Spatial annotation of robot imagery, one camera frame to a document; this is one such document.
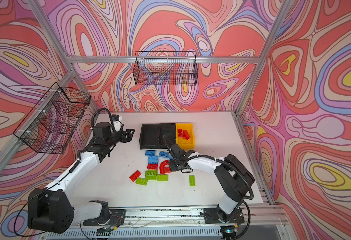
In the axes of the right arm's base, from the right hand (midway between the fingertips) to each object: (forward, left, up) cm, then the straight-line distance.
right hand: (176, 169), depth 89 cm
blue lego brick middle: (+10, +8, +1) cm, 12 cm away
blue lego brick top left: (+11, +17, +1) cm, 20 cm away
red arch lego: (+1, +7, +1) cm, 7 cm away
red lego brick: (-4, +24, +1) cm, 25 cm away
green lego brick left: (-7, +20, +1) cm, 21 cm away
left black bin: (+27, +19, -3) cm, 34 cm away
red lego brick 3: (+26, -4, +2) cm, 27 cm away
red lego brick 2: (+1, +14, +2) cm, 14 cm away
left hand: (+16, +25, +21) cm, 36 cm away
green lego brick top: (-3, +15, +1) cm, 15 cm away
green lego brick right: (-6, +8, +2) cm, 10 cm away
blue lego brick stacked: (+7, +15, +1) cm, 16 cm away
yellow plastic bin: (+18, -5, +1) cm, 19 cm away
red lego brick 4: (+23, -7, +3) cm, 25 cm away
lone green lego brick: (-7, -9, -1) cm, 11 cm away
